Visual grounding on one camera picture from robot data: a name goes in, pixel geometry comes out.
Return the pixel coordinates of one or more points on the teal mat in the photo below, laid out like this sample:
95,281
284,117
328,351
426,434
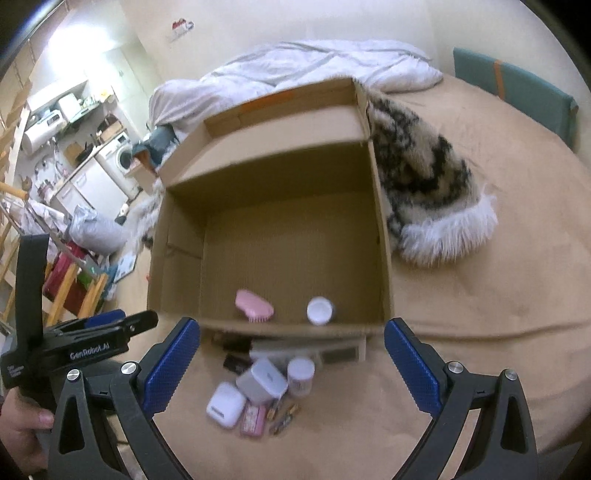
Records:
531,97

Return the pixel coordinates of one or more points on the brown cardboard box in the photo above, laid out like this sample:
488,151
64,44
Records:
286,230

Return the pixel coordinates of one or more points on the small white jar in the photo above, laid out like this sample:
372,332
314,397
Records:
319,310

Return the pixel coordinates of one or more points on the grey plastic bag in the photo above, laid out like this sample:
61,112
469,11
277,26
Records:
97,230

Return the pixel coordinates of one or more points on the white low cabinet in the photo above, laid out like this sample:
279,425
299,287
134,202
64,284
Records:
90,187

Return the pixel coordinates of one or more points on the white duvet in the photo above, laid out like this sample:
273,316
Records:
300,64

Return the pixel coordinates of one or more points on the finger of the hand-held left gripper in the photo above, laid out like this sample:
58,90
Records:
108,317
138,323

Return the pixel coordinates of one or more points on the red bag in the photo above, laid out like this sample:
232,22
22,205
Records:
62,277

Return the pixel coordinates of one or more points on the white spray bottle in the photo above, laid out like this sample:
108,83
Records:
263,381

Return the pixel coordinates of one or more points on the white water heater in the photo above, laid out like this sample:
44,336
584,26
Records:
39,138

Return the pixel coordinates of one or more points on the grey flat plastic case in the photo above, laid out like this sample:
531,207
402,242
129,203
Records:
304,350

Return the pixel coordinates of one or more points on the black lighter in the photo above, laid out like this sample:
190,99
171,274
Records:
234,362

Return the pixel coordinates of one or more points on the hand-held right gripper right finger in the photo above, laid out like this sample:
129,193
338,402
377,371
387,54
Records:
413,364

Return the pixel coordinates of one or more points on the white washing machine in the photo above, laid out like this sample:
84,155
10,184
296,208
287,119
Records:
121,159

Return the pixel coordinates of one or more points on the pink hairbrush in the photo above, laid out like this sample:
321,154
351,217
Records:
254,304

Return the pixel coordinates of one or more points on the pink perfume bottle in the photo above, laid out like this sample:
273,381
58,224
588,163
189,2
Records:
254,419

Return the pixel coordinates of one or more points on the dark teal garment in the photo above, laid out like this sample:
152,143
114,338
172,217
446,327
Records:
154,143

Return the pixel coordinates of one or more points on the white earbuds case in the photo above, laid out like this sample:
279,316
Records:
225,405

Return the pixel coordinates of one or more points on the white pink-label bottle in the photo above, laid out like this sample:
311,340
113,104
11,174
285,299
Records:
301,376

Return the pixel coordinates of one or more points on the patterned fur blanket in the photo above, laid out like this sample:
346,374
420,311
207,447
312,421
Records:
425,175

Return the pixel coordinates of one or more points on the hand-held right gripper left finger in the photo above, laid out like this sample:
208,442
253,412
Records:
171,364

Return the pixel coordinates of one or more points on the red wall sticker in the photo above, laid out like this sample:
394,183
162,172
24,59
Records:
181,26

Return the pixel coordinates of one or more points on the white kitchen appliance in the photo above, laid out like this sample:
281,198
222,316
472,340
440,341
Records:
69,106

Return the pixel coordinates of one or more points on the white printed booklet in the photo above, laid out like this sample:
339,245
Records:
124,268

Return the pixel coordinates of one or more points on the wooden rack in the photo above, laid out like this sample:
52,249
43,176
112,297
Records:
69,281

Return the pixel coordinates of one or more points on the person's left hand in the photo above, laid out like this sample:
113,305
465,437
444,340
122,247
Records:
18,434

